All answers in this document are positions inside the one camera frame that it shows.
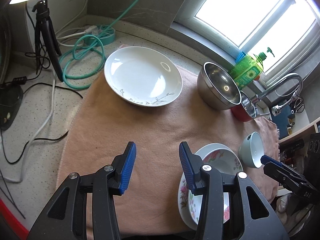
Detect black cable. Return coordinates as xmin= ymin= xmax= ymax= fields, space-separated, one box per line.
xmin=0 ymin=82 xmax=84 ymax=165

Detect white plate grey branch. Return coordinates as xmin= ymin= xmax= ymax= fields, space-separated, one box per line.
xmin=104 ymin=46 xmax=183 ymax=107

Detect teal hose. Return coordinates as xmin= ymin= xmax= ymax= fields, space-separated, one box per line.
xmin=58 ymin=0 xmax=153 ymax=91

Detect black tripod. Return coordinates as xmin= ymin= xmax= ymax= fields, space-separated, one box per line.
xmin=32 ymin=0 xmax=63 ymax=82

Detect light blue ceramic bowl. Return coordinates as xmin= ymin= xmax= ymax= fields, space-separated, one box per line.
xmin=239 ymin=132 xmax=264 ymax=168

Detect blue cup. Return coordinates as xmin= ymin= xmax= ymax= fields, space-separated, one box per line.
xmin=235 ymin=51 xmax=246 ymax=63

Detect green dish soap bottle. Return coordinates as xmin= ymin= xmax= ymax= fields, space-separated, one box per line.
xmin=228 ymin=52 xmax=267 ymax=90

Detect pink towel mat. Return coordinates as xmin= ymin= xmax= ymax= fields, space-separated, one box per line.
xmin=57 ymin=67 xmax=279 ymax=239

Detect black dish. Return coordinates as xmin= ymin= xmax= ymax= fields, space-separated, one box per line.
xmin=0 ymin=85 xmax=23 ymax=131

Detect red box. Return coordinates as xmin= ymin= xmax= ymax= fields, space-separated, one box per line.
xmin=0 ymin=200 xmax=29 ymax=240

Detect black scissors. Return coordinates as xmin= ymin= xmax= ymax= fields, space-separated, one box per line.
xmin=291 ymin=98 xmax=305 ymax=114

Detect red steel bowl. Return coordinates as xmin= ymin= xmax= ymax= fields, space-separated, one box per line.
xmin=231 ymin=91 xmax=257 ymax=122

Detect white power cable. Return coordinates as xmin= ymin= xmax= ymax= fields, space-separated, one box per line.
xmin=0 ymin=24 xmax=98 ymax=183

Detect white work glove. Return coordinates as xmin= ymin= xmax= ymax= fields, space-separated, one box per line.
xmin=276 ymin=193 xmax=299 ymax=215

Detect chrome kitchen faucet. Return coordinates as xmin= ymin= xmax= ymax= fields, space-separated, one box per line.
xmin=250 ymin=73 xmax=303 ymax=116

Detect floral plate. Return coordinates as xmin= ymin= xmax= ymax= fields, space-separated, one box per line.
xmin=177 ymin=142 xmax=244 ymax=231
xmin=177 ymin=147 xmax=244 ymax=227

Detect large steel bowl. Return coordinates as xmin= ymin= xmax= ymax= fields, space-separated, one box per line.
xmin=197 ymin=62 xmax=241 ymax=111

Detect window frame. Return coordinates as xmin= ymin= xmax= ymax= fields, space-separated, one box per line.
xmin=175 ymin=0 xmax=319 ymax=86

